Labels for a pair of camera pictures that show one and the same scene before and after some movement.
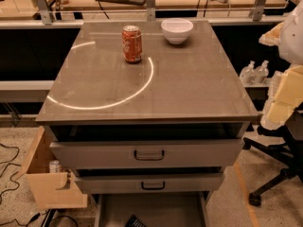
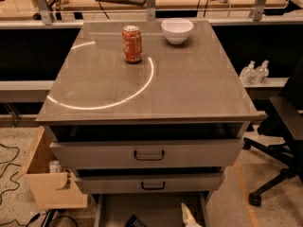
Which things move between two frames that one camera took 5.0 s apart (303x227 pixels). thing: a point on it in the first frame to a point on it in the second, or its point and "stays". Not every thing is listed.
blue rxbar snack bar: [134, 221] stays
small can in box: [54, 166] stays
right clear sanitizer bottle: [261, 73] stays
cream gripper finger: [272, 38] to [188, 219]
